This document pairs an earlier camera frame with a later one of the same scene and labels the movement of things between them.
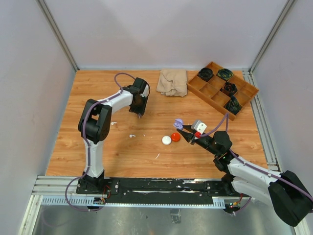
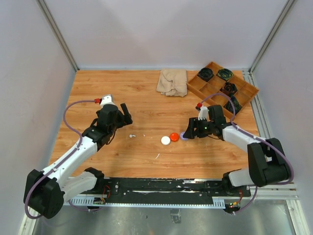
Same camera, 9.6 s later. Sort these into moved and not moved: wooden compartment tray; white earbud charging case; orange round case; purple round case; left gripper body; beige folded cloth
Moved: purple round case; left gripper body
Not moved: beige folded cloth; wooden compartment tray; orange round case; white earbud charging case
